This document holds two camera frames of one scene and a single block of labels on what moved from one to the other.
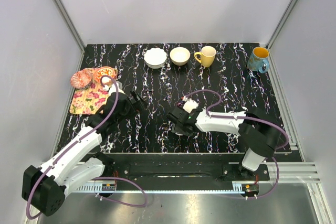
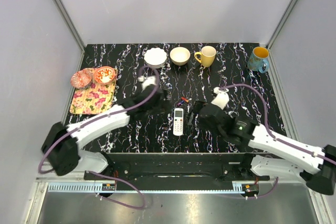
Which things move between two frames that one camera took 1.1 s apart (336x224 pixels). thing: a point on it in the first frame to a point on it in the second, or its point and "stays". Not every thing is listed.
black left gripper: [140, 105] to [163, 106]
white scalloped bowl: [155, 57] stays
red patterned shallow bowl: [81, 78] stays
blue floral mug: [258, 61] stays
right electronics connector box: [251, 189] stays
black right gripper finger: [180, 129] to [190, 119]
